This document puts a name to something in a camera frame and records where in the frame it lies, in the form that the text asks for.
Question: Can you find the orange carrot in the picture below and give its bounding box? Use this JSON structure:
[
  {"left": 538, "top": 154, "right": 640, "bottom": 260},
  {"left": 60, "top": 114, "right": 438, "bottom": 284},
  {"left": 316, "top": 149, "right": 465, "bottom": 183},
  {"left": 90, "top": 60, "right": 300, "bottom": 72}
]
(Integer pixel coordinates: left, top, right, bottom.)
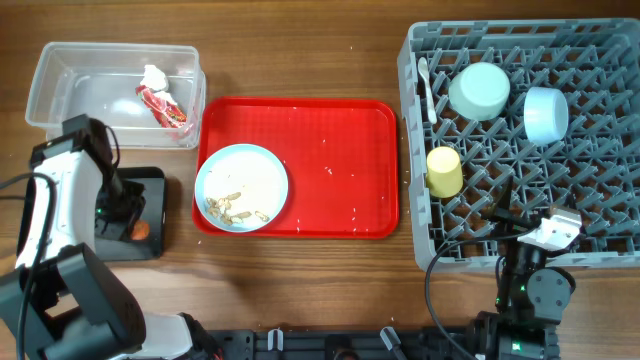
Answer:
[{"left": 130, "top": 220, "right": 150, "bottom": 241}]

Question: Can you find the yellow plastic cup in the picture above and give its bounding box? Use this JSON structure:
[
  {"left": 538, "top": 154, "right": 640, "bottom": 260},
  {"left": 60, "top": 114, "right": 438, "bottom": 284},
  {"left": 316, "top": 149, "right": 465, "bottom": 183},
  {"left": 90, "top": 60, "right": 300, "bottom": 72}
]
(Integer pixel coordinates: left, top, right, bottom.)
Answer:
[{"left": 426, "top": 146, "right": 463, "bottom": 198}]

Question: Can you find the red snack wrapper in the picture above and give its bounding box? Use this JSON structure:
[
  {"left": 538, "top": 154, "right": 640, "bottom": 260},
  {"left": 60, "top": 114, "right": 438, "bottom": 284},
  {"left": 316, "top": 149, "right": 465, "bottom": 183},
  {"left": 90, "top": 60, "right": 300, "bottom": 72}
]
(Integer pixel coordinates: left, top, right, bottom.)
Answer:
[{"left": 135, "top": 85, "right": 187, "bottom": 128}]

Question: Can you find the light blue bowl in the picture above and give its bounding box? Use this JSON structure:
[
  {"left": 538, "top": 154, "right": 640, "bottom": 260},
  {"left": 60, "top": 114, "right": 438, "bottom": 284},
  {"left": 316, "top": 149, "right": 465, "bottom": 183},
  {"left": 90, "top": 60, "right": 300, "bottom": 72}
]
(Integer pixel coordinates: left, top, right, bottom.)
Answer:
[{"left": 523, "top": 87, "right": 569, "bottom": 146}]

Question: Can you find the light blue plate with scraps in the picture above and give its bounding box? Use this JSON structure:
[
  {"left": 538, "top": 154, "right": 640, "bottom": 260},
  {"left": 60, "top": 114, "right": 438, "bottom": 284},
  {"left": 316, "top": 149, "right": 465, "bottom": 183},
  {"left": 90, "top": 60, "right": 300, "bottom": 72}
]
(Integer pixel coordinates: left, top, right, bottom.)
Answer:
[{"left": 194, "top": 144, "right": 289, "bottom": 234}]

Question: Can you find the green bowl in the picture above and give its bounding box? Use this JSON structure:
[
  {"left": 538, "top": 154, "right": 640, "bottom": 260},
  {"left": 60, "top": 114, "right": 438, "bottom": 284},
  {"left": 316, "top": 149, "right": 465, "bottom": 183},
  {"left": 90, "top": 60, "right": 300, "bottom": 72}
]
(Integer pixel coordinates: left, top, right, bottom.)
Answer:
[{"left": 448, "top": 62, "right": 511, "bottom": 121}]

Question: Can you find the white tissue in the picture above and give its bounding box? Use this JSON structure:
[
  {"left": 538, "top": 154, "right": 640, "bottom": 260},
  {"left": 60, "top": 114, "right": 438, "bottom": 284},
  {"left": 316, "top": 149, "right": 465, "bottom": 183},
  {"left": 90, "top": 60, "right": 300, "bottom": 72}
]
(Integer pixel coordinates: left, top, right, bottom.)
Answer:
[{"left": 140, "top": 64, "right": 169, "bottom": 92}]

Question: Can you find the white plastic spoon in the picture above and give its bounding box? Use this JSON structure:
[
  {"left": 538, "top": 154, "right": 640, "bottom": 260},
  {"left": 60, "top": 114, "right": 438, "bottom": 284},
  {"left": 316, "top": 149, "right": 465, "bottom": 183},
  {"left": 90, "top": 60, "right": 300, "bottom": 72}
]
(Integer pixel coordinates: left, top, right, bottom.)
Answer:
[{"left": 417, "top": 57, "right": 437, "bottom": 125}]

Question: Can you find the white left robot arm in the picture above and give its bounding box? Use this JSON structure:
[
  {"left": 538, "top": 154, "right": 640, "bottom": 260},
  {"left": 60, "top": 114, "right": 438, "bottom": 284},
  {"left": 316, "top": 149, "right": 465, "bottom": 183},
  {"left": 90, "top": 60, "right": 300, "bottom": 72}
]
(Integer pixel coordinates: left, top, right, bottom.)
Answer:
[{"left": 1, "top": 115, "right": 223, "bottom": 360}]

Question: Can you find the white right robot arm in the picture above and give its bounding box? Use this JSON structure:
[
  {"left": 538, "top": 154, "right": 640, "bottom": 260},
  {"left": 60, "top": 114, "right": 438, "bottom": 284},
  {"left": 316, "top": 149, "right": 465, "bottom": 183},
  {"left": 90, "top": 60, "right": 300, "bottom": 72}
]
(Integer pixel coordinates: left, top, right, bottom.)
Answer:
[{"left": 465, "top": 178, "right": 582, "bottom": 359}]

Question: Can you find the grey dishwasher rack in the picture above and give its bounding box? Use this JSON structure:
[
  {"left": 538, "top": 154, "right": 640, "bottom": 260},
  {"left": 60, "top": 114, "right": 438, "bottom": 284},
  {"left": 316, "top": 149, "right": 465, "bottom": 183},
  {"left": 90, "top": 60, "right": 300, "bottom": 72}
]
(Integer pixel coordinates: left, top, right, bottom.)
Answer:
[{"left": 397, "top": 18, "right": 639, "bottom": 272}]

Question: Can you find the black plastic bin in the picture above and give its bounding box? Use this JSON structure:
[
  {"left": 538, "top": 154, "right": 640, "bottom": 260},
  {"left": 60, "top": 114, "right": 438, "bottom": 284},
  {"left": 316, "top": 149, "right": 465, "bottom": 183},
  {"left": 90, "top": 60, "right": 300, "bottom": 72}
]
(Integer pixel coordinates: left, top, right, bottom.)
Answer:
[{"left": 95, "top": 167, "right": 167, "bottom": 261}]

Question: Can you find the clear plastic bin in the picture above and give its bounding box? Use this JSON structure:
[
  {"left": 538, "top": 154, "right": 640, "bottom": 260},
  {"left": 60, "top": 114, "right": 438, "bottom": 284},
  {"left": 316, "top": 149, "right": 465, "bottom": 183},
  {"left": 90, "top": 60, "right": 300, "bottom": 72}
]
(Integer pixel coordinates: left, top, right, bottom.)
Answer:
[{"left": 25, "top": 42, "right": 207, "bottom": 149}]

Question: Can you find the red plastic tray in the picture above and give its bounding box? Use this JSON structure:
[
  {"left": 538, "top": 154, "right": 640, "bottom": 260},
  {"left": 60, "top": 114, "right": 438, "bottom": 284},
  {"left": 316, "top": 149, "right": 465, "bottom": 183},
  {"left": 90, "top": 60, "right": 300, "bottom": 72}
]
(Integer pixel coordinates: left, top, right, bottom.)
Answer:
[{"left": 197, "top": 97, "right": 399, "bottom": 239}]

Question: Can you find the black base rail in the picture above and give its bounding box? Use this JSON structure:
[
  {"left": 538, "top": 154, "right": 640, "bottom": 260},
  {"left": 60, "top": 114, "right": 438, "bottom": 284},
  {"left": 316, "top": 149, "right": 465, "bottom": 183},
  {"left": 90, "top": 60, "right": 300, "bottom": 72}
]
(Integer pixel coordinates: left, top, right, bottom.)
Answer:
[{"left": 195, "top": 321, "right": 513, "bottom": 360}]

